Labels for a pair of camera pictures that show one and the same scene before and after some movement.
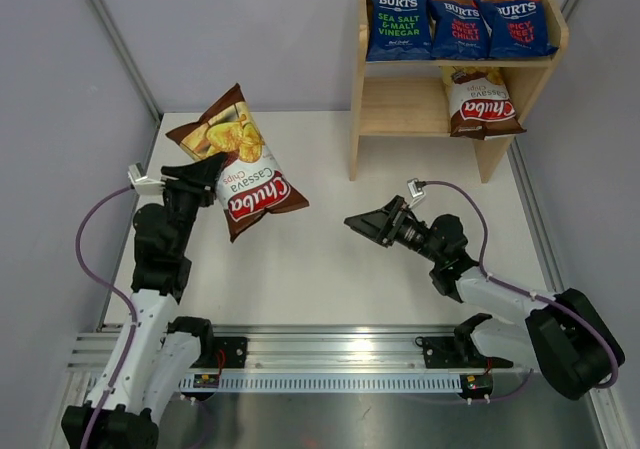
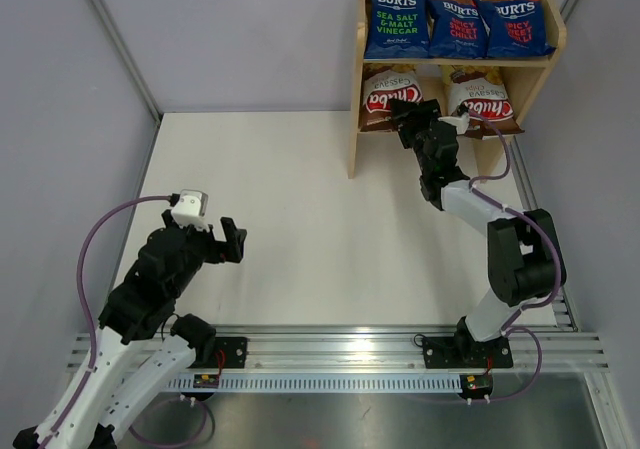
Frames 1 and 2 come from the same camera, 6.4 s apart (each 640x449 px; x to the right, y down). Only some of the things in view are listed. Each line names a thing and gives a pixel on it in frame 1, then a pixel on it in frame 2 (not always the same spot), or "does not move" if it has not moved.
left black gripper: (201, 178) to (234, 240)
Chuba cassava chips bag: (251, 182) to (382, 83)
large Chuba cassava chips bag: (479, 105) does not move
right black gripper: (382, 225) to (427, 112)
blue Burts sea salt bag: (399, 24) does not move
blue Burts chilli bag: (517, 24) does not move
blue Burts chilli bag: (459, 28) does not move
